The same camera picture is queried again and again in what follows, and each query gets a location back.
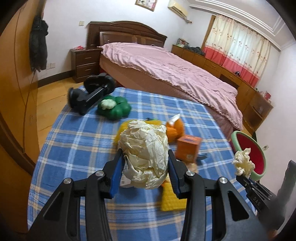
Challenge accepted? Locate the black jacket hanging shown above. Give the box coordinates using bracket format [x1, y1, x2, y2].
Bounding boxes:
[29, 15, 48, 72]

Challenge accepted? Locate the black suction cup mount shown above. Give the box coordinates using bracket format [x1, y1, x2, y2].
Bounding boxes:
[67, 73, 116, 115]

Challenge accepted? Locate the small cream paper ball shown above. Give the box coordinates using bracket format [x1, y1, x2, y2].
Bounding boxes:
[232, 148, 255, 178]

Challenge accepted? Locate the long wooden sideboard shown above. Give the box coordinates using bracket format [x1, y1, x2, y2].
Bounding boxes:
[171, 45, 273, 134]

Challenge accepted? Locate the white air conditioner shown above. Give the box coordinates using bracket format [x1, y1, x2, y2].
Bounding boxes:
[168, 0, 188, 18]

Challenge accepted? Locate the dark wooden nightstand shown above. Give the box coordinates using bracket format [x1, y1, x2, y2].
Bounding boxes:
[70, 48, 102, 83]

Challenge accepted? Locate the green clover plush toy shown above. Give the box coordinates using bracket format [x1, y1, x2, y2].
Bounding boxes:
[97, 95, 132, 121]

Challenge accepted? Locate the floral cream red curtain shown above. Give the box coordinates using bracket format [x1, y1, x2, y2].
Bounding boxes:
[204, 15, 271, 87]

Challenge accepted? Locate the framed wall picture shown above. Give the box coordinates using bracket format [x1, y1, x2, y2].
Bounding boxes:
[135, 0, 157, 11]

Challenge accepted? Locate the orange cardboard box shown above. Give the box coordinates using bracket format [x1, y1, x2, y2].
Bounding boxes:
[175, 135, 202, 163]

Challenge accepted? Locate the blue plaid blanket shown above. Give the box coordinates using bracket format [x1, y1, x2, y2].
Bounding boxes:
[27, 87, 246, 240]

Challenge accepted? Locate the dark wooden headboard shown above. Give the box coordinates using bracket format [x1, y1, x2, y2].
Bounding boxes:
[86, 21, 167, 49]

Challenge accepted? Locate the large cream paper ball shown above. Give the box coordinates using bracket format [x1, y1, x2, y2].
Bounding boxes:
[118, 120, 169, 189]

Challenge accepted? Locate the orange snack bag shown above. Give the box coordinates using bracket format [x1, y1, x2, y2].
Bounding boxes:
[166, 114, 185, 143]

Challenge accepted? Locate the dark clothes pile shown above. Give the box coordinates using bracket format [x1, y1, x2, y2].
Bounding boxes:
[184, 45, 205, 56]

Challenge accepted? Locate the wooden wardrobe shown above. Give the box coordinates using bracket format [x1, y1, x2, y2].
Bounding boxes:
[1, 1, 45, 234]

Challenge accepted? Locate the red bin with green rim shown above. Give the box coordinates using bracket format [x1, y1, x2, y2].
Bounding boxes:
[230, 131, 266, 182]

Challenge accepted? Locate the pink bed quilt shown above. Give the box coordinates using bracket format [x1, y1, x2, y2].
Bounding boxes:
[101, 42, 243, 130]

